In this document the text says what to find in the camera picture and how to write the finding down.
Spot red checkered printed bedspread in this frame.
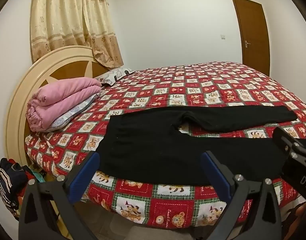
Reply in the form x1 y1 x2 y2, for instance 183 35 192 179
24 61 306 230

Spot cream wooden headboard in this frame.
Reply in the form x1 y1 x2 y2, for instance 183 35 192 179
5 45 109 170

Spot folded floral quilt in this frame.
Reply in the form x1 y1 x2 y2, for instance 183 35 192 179
46 92 102 132

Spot folded pink quilt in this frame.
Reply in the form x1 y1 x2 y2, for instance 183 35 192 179
26 78 102 132

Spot patterned pillow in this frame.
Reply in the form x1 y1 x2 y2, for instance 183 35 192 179
94 68 134 85

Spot black pants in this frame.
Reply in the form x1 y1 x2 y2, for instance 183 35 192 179
97 106 297 185

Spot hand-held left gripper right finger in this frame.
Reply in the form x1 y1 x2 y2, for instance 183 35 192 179
193 151 281 240

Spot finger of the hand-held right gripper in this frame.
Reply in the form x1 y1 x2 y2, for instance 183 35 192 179
272 127 306 166

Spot pile of dark striped clothes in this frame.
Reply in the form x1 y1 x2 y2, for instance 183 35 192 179
0 157 37 218

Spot brown wooden door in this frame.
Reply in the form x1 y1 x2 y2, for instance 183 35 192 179
231 0 270 77

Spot beige floral curtain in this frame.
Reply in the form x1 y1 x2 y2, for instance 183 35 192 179
30 0 124 68

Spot teal cloth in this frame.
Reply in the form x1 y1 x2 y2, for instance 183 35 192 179
32 171 45 183

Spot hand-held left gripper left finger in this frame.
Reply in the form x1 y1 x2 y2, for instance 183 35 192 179
18 151 101 240

